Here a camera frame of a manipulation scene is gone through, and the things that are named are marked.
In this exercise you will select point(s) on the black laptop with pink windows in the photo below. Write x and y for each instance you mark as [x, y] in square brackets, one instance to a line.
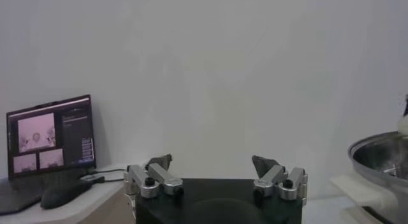
[73, 139]

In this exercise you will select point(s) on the black computer mouse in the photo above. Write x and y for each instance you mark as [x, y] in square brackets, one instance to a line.
[63, 195]

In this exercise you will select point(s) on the white electric cooker pot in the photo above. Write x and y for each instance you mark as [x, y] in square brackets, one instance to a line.
[360, 190]

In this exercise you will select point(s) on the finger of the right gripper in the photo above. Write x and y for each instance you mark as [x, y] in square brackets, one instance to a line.
[405, 105]

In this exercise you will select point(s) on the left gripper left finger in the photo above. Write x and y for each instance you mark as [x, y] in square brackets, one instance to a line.
[165, 179]

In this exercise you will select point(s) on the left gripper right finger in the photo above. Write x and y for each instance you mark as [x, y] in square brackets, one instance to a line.
[271, 179]

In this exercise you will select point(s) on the small grey usb adapter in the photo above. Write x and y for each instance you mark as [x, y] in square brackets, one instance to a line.
[94, 179]

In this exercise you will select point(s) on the stainless steel steamer basket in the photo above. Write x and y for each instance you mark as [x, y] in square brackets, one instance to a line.
[376, 155]

